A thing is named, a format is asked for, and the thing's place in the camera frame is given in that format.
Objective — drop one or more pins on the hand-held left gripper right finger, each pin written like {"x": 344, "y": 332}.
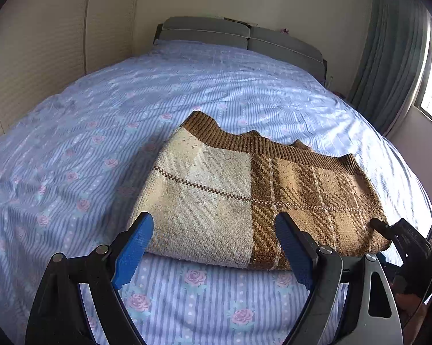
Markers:
{"x": 294, "y": 255}

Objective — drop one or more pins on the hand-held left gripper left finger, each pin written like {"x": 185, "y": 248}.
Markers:
{"x": 133, "y": 255}

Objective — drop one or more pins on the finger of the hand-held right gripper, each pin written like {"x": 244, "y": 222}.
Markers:
{"x": 381, "y": 224}

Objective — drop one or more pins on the brown plaid knit sweater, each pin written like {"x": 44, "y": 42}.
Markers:
{"x": 237, "y": 194}

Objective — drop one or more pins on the blue floral quilt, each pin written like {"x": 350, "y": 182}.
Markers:
{"x": 93, "y": 133}

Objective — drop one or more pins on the grey-blue curtain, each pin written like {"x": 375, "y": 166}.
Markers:
{"x": 388, "y": 57}

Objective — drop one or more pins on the grey headboard cushion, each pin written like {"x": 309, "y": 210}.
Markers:
{"x": 205, "y": 32}
{"x": 286, "y": 48}

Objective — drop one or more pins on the small purple ornament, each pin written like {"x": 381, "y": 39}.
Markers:
{"x": 284, "y": 30}

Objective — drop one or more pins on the grey padded headboard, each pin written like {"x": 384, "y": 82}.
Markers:
{"x": 158, "y": 34}

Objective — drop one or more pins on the cream louvred wardrobe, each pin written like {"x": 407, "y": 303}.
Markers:
{"x": 50, "y": 43}

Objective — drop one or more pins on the dark flat headboard items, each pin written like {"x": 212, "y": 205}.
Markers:
{"x": 241, "y": 22}

